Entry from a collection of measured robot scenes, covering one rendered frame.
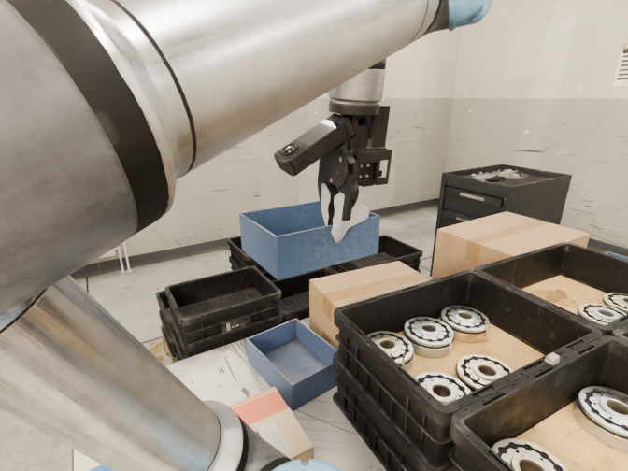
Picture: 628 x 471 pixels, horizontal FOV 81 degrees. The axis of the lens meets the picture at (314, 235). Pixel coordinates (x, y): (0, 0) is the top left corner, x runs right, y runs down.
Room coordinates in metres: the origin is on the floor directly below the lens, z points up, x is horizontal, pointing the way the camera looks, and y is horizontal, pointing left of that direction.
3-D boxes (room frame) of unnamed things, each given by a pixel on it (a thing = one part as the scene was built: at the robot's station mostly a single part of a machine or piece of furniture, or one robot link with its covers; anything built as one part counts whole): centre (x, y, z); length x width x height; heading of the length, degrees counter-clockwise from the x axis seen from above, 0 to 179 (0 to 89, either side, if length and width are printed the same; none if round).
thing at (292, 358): (0.73, 0.05, 0.74); 0.20 x 0.15 x 0.07; 38
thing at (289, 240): (0.62, 0.01, 1.10); 0.20 x 0.15 x 0.07; 122
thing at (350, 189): (0.53, -0.05, 1.20); 0.05 x 0.02 x 0.09; 30
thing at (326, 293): (0.86, -0.17, 0.78); 0.30 x 0.22 x 0.16; 115
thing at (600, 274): (0.78, -0.63, 0.87); 0.40 x 0.30 x 0.11; 118
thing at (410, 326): (0.67, -0.24, 0.86); 0.10 x 0.10 x 0.01
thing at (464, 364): (0.54, -0.31, 0.86); 0.10 x 0.10 x 0.01
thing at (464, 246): (1.18, -0.67, 0.80); 0.40 x 0.30 x 0.20; 122
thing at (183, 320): (1.33, 0.37, 0.37); 0.40 x 0.30 x 0.45; 121
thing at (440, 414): (0.60, -0.28, 0.92); 0.40 x 0.30 x 0.02; 118
